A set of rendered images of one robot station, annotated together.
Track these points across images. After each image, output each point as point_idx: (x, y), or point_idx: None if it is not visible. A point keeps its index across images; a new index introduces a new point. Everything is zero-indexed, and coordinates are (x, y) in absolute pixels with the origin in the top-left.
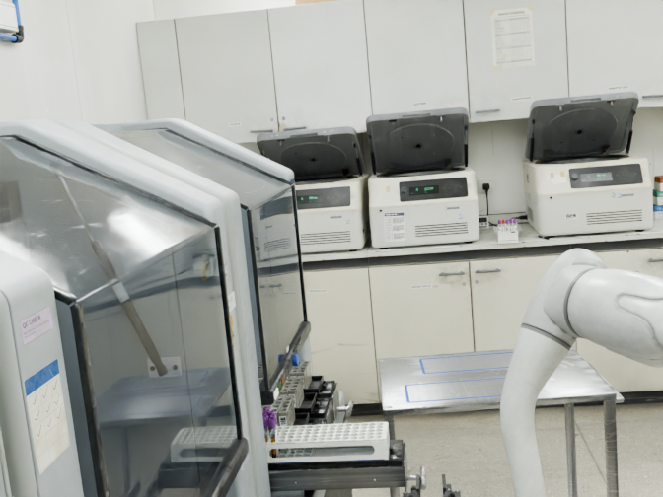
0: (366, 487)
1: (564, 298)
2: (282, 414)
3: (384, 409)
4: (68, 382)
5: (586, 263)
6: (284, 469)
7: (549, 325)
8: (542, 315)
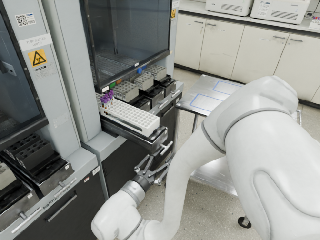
0: (136, 143)
1: (228, 125)
2: (124, 94)
3: (175, 105)
4: None
5: (273, 98)
6: (108, 121)
7: (214, 135)
8: (214, 124)
